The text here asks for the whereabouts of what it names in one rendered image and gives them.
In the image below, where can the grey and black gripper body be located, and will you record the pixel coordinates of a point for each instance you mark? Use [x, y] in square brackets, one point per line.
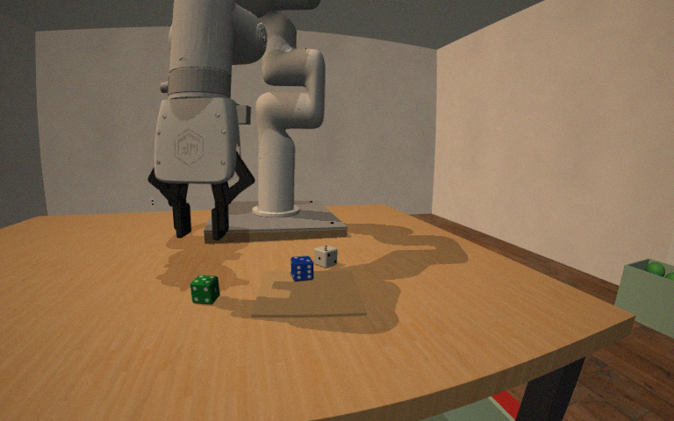
[193, 144]

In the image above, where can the white die with black pips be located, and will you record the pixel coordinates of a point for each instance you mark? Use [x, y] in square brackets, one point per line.
[325, 256]

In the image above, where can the green die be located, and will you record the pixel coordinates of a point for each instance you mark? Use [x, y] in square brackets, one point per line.
[205, 289]

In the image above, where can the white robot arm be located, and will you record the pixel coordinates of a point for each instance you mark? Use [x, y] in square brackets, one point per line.
[207, 35]

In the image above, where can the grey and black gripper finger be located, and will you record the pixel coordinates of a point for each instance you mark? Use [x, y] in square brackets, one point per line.
[176, 196]
[220, 221]

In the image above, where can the tan flat mat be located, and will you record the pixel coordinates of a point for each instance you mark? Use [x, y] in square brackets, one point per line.
[329, 294]

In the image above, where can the blue die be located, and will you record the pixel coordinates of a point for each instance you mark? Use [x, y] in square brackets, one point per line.
[301, 268]

